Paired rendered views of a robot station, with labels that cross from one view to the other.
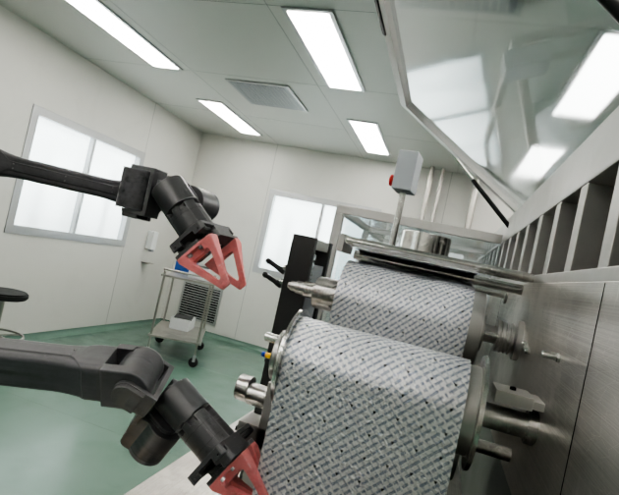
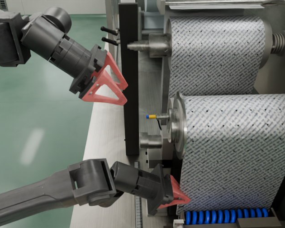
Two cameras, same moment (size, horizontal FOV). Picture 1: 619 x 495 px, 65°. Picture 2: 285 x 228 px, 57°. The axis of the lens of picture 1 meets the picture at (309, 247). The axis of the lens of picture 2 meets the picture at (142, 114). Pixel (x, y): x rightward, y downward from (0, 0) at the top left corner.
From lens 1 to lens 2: 0.42 m
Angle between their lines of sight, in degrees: 40
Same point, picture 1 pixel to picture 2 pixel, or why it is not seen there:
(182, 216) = (64, 59)
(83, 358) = (55, 193)
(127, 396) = (99, 201)
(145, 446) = (109, 202)
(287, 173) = not seen: outside the picture
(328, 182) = not seen: outside the picture
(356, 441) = (237, 164)
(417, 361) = (270, 115)
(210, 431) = (150, 187)
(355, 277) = (182, 36)
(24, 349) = (8, 205)
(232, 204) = not seen: outside the picture
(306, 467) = (208, 182)
